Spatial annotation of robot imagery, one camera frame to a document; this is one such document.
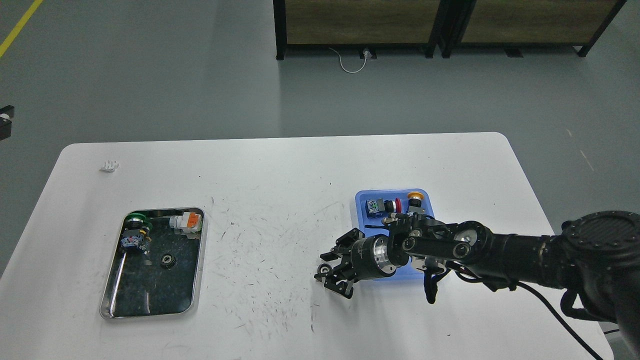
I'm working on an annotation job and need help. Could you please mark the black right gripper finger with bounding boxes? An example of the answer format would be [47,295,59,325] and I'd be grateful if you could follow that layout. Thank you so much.
[331,228,365,258]
[315,265,357,299]

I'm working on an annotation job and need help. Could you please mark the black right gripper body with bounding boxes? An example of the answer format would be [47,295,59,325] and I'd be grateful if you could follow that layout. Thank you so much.
[343,234,409,282]

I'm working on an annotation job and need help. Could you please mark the black gear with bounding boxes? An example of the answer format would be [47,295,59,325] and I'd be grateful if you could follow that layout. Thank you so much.
[160,253,178,269]
[317,263,333,277]

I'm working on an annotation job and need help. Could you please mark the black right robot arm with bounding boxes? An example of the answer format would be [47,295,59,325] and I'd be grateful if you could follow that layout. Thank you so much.
[314,210,640,357]

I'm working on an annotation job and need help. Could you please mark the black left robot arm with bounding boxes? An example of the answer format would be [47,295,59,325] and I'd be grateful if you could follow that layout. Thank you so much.
[0,105,15,141]

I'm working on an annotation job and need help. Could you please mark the blue plastic tray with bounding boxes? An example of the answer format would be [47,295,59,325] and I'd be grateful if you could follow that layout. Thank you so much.
[355,188,450,282]

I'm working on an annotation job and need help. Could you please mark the silver metal tray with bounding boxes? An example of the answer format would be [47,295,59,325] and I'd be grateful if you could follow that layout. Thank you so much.
[99,207,206,320]

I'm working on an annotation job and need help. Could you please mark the small white plastic clip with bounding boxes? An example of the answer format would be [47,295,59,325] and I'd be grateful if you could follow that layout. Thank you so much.
[99,160,120,173]

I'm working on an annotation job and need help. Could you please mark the red push button switch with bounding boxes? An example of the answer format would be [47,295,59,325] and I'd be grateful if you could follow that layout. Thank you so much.
[365,197,403,219]

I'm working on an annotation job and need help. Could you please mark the yellow push button switch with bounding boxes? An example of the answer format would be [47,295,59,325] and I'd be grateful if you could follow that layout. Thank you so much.
[406,191,425,215]

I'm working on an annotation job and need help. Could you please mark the orange white switch part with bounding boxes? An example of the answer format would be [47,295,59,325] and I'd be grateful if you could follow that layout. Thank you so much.
[168,211,203,239]

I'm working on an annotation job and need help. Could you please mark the white cable on floor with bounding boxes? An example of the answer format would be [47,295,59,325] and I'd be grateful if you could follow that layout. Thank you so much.
[329,47,375,74]

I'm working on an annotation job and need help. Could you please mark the green push button switch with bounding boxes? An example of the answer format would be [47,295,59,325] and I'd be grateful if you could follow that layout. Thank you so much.
[119,212,153,255]

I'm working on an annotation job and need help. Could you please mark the black frame wooden cabinet left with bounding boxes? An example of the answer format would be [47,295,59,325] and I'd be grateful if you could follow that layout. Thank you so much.
[272,0,453,60]

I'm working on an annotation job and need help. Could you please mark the black frame wooden cabinet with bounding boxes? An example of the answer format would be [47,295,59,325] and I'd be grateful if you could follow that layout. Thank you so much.
[439,0,626,59]
[272,0,453,60]

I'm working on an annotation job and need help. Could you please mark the black frame wooden cabinet right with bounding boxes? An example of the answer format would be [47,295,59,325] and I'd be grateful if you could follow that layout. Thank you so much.
[439,0,626,59]

